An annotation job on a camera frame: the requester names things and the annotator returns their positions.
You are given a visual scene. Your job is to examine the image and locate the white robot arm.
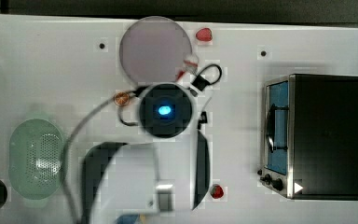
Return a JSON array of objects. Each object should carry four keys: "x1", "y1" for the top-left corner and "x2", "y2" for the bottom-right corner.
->
[{"x1": 79, "y1": 83, "x2": 213, "y2": 224}]

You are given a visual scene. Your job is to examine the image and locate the green oval strainer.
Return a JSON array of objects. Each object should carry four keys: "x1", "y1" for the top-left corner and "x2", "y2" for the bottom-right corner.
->
[{"x1": 8, "y1": 113, "x2": 65, "y2": 208}]

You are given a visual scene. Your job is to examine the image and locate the orange slice toy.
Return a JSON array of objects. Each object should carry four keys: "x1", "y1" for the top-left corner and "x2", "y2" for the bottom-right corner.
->
[{"x1": 113, "y1": 91, "x2": 131, "y2": 106}]

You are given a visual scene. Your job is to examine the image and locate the round lilac plate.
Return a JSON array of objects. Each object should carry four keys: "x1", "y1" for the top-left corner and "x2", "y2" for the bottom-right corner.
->
[{"x1": 119, "y1": 16, "x2": 192, "y2": 85}]

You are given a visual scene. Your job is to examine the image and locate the toy strawberry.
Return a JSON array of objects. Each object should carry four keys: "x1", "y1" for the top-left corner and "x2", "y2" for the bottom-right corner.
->
[{"x1": 196, "y1": 27, "x2": 213, "y2": 42}]

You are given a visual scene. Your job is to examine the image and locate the blue cup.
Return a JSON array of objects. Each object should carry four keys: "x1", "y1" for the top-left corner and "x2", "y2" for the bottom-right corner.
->
[{"x1": 115, "y1": 215, "x2": 141, "y2": 224}]

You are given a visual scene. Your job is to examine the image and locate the black toaster oven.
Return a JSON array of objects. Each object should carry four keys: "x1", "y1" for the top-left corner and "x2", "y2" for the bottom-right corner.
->
[{"x1": 257, "y1": 74, "x2": 358, "y2": 201}]

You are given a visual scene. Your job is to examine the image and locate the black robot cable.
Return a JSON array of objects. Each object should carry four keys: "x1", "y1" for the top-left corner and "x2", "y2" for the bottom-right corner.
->
[{"x1": 62, "y1": 63, "x2": 223, "y2": 224}]

